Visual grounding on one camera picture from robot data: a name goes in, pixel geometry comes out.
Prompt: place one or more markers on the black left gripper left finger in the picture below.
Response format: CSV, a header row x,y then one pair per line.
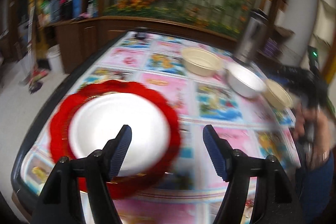
x,y
60,201

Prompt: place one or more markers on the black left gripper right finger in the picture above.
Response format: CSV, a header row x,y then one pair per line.
x,y
275,199

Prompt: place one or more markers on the small beige paper bowl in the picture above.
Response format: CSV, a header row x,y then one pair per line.
x,y
277,96

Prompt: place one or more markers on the white foam bowl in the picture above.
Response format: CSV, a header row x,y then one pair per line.
x,y
244,82

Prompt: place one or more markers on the red gold-rimmed plate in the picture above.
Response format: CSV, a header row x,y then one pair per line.
x,y
123,186

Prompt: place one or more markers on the white foam plate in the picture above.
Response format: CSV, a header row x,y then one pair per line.
x,y
101,118

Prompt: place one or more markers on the person's right hand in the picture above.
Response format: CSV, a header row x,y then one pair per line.
x,y
320,148

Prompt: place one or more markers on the purple bottles on shelf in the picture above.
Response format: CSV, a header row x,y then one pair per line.
x,y
270,47

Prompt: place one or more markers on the stainless steel electric kettle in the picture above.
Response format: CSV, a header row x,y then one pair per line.
x,y
251,38

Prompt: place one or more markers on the colourful fruit-print tablecloth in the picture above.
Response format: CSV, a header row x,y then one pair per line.
x,y
191,192

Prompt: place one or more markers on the large beige paper bowl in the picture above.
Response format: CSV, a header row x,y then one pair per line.
x,y
201,62

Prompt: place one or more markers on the floor mop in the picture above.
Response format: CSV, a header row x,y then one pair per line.
x,y
33,74

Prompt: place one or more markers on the white plastic bucket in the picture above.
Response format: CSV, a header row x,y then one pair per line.
x,y
55,59

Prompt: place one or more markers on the wooden sideboard cabinet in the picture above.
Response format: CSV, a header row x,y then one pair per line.
x,y
79,40

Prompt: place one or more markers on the small black round device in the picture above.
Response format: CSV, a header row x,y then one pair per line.
x,y
140,33

